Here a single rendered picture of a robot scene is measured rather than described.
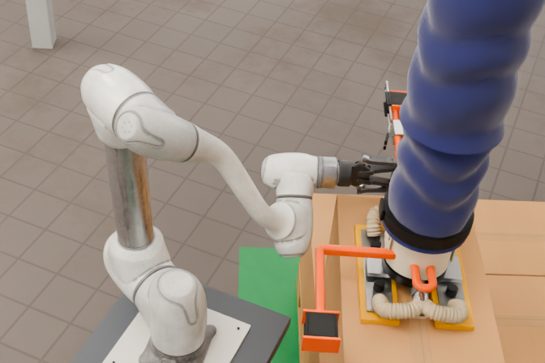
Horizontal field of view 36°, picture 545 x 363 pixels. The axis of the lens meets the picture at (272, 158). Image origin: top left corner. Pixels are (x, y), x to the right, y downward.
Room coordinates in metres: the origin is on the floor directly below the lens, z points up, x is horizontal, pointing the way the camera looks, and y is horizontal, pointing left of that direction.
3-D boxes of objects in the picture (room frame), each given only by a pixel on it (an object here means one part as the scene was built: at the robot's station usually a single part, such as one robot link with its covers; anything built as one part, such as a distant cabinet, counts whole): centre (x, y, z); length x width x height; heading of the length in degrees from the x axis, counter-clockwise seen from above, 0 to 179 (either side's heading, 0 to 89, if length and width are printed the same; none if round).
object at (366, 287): (1.52, -0.30, 1.09); 0.34 x 0.10 x 0.05; 1
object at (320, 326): (1.22, -0.14, 1.19); 0.09 x 0.08 x 0.05; 91
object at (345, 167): (1.78, -0.23, 1.20); 0.09 x 0.07 x 0.08; 94
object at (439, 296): (1.53, -0.49, 1.09); 0.34 x 0.10 x 0.05; 1
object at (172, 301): (1.47, 0.23, 0.93); 0.18 x 0.16 x 0.22; 42
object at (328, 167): (1.77, -0.16, 1.20); 0.09 x 0.06 x 0.09; 4
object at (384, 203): (1.52, -0.39, 1.31); 0.23 x 0.23 x 0.04
